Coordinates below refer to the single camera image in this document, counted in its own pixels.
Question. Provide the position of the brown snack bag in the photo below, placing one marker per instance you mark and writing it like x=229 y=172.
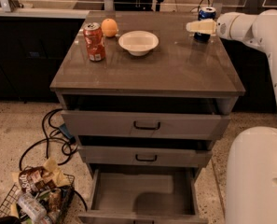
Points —
x=36 y=179

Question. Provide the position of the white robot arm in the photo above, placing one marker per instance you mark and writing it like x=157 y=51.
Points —
x=251 y=182

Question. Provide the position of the middle drawer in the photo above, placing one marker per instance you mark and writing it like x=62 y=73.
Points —
x=145 y=156

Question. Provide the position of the orange fruit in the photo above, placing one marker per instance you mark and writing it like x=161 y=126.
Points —
x=109 y=27

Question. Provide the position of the drawer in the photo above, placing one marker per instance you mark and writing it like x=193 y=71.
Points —
x=145 y=125
x=145 y=156
x=142 y=195

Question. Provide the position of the orange soda can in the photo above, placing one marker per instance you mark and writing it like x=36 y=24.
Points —
x=93 y=36

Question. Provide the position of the white bowl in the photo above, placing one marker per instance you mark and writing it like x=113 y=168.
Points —
x=138 y=43

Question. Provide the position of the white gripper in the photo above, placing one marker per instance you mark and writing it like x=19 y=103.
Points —
x=224 y=28

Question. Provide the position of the black wire basket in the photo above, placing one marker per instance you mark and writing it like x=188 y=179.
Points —
x=55 y=201

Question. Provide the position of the bottom drawer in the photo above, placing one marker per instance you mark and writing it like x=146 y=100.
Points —
x=142 y=195

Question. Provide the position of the blue pepsi can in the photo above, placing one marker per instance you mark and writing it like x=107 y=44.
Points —
x=204 y=13

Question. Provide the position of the grey drawer cabinet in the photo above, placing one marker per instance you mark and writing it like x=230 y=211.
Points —
x=178 y=76

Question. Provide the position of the top drawer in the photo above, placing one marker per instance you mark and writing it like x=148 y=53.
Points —
x=145 y=125

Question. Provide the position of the clear plastic bottle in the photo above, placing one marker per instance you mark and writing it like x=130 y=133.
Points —
x=31 y=206

